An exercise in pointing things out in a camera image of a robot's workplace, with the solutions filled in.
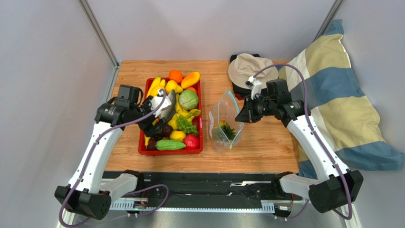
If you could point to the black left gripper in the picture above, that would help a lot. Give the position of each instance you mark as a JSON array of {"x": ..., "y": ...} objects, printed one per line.
[{"x": 149, "y": 129}]

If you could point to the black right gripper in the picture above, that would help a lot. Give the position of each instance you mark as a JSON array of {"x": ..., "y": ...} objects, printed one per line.
[{"x": 249, "y": 109}]

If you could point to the clear zip top bag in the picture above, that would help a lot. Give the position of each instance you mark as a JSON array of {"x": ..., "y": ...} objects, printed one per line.
[{"x": 225, "y": 109}]

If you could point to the green toy cucumber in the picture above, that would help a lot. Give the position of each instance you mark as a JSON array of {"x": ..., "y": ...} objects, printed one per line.
[{"x": 169, "y": 145}]

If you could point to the orange toy pineapple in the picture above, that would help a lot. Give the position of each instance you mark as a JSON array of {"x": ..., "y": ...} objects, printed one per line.
[{"x": 224, "y": 130}]

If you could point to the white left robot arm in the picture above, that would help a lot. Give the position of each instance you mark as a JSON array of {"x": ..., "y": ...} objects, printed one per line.
[{"x": 84, "y": 194}]

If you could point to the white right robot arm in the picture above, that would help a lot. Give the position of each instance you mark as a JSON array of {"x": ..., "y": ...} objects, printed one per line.
[{"x": 335, "y": 184}]

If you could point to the dark purple toy grapes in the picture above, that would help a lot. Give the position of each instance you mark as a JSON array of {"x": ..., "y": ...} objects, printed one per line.
[{"x": 163, "y": 135}]

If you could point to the red plastic tray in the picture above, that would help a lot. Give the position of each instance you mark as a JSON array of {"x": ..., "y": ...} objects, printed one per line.
[{"x": 197, "y": 121}]

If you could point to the grey toy fish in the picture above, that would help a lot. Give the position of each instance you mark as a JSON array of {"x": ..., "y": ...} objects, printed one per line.
[{"x": 168, "y": 112}]

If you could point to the green toy grapes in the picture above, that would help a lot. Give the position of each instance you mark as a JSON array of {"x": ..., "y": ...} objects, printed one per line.
[{"x": 186, "y": 127}]

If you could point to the yellow toy banana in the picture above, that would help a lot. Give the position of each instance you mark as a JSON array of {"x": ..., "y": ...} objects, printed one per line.
[{"x": 155, "y": 82}]

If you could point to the yellow toy bananas bunch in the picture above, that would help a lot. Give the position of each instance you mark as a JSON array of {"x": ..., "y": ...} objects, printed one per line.
[{"x": 189, "y": 116}]

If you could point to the red toy strawberry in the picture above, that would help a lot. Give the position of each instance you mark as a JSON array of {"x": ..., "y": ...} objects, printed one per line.
[{"x": 191, "y": 142}]

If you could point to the yellow toy pear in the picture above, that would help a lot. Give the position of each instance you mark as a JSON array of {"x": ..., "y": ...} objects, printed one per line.
[{"x": 172, "y": 85}]

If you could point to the green toy cabbage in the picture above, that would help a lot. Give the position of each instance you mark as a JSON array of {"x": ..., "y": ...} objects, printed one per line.
[{"x": 188, "y": 99}]

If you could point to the beige bucket hat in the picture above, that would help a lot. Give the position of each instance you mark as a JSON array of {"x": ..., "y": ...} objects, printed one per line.
[{"x": 269, "y": 74}]

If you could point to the orange toy orange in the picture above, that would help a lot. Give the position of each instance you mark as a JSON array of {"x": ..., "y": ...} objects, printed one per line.
[{"x": 175, "y": 75}]

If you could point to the orange toy mango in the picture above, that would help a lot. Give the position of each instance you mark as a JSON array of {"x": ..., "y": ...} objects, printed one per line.
[{"x": 190, "y": 80}]

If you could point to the striped pillow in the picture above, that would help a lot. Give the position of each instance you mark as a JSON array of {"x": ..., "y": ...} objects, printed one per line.
[{"x": 323, "y": 75}]

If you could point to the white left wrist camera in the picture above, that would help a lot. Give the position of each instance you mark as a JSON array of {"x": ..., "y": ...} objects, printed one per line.
[{"x": 157, "y": 103}]

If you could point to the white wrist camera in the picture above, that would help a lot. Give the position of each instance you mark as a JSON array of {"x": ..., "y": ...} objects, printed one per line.
[
  {"x": 157, "y": 103},
  {"x": 255, "y": 86}
]

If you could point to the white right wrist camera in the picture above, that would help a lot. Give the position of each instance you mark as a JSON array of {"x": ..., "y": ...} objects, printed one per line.
[{"x": 255, "y": 86}]

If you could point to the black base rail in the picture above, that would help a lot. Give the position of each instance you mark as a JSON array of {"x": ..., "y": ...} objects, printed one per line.
[{"x": 213, "y": 191}]

